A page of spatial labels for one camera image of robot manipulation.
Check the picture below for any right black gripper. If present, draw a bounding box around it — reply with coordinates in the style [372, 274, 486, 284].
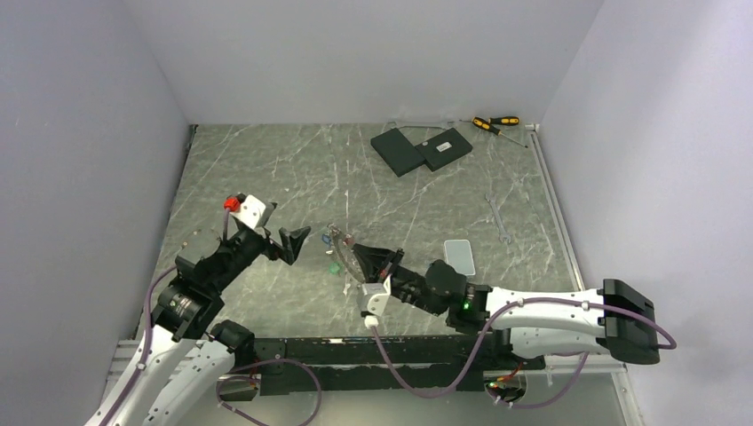
[353, 243, 445, 316]

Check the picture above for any metal keyring with keys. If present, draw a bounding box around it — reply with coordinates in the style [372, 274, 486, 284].
[321, 223, 365, 284]

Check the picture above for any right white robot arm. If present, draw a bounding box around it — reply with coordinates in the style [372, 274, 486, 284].
[351, 244, 677, 368]

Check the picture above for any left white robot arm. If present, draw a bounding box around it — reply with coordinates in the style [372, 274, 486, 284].
[88, 225, 311, 425]

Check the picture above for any grey rectangular tin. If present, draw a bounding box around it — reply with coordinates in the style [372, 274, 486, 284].
[443, 240, 476, 277]

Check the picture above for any large black box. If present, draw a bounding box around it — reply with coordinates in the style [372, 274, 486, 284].
[370, 129, 425, 178]

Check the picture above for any small black box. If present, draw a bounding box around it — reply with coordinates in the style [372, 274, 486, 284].
[416, 128, 472, 172]

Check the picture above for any silver wrench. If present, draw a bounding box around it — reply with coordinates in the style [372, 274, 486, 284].
[485, 193, 511, 244]

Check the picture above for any orange black screwdriver front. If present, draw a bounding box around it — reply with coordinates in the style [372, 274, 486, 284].
[472, 123, 527, 148]

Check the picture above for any orange black screwdriver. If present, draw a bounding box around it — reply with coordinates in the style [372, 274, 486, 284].
[472, 123, 527, 148]
[464, 116, 520, 127]

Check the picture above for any orange black screwdriver back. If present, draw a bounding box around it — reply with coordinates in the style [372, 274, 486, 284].
[464, 116, 520, 127]

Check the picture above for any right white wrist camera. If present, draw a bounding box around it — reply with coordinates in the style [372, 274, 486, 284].
[356, 274, 392, 328]

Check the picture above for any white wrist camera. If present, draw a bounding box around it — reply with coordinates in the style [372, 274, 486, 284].
[356, 274, 392, 328]
[223, 193, 277, 234]

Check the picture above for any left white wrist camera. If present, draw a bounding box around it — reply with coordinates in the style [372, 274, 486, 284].
[223, 193, 277, 234]

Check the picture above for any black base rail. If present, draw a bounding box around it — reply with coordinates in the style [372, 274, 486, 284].
[250, 332, 545, 396]

